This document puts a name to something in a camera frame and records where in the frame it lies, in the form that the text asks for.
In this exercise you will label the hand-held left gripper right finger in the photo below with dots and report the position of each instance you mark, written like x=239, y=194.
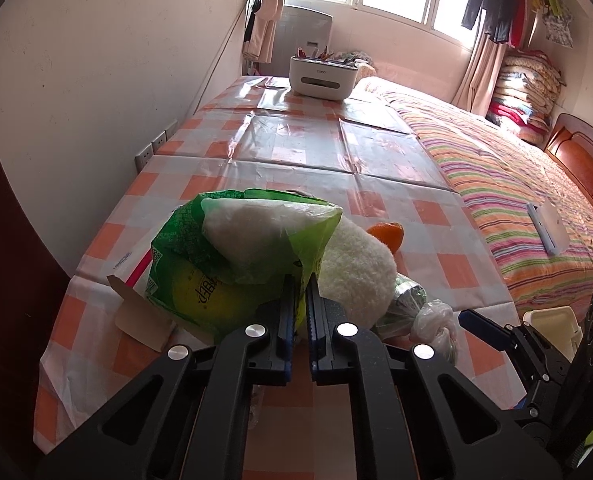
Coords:
x=316, y=320

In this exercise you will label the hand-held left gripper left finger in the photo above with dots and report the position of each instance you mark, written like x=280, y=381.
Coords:
x=289, y=310

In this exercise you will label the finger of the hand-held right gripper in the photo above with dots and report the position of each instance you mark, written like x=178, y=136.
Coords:
x=481, y=324

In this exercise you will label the white tissue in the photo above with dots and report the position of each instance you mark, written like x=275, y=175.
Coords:
x=434, y=325

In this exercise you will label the cream plastic bin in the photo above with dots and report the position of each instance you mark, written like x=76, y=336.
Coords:
x=551, y=322

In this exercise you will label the white fluffy ball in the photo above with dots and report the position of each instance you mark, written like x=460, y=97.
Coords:
x=356, y=270

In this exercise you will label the clear plastic bottle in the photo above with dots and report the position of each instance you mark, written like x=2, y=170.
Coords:
x=401, y=300

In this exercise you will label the green plastic bag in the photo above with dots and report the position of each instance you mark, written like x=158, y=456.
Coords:
x=186, y=280

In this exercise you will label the orange peel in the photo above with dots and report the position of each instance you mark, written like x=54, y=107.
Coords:
x=389, y=235

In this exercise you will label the small white cardboard box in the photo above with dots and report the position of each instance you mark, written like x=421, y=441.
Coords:
x=136, y=320

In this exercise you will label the blue and white case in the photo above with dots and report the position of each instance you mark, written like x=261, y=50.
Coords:
x=549, y=227

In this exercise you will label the striped bed sheet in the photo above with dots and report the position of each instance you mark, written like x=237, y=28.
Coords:
x=501, y=185

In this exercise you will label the orange checked tablecloth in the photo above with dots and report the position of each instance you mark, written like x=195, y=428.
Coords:
x=301, y=150

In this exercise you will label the wooden bed headboard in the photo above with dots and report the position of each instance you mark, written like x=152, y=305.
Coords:
x=581, y=155

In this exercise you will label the stack of folded quilts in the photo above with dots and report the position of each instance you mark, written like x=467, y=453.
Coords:
x=524, y=95

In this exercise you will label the white desk organiser box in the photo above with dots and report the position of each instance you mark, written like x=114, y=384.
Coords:
x=321, y=77

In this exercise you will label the beige curtain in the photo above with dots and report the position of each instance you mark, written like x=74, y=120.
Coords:
x=481, y=80
x=266, y=35

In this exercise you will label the floral covered bundle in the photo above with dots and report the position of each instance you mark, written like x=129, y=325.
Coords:
x=356, y=62

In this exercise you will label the white floor appliance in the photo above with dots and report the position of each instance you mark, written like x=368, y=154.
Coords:
x=301, y=30

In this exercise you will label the printed hanging cloth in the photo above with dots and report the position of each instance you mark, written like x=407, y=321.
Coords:
x=559, y=27

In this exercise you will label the white wall socket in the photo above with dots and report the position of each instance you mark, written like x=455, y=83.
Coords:
x=144, y=156
x=159, y=140

